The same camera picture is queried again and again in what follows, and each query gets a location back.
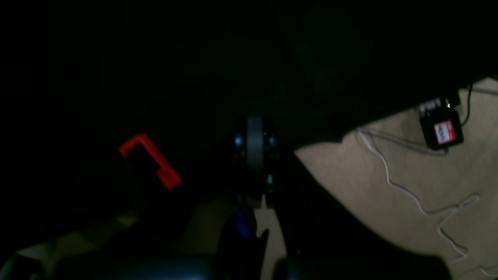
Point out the black table cloth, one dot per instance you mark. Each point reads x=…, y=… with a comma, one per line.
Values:
x=118, y=116

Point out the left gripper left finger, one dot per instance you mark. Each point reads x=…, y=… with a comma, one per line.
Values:
x=237, y=246

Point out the black power adapter red label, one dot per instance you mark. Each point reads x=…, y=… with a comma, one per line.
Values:
x=440, y=123

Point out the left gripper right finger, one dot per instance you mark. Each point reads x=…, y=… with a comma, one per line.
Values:
x=323, y=239

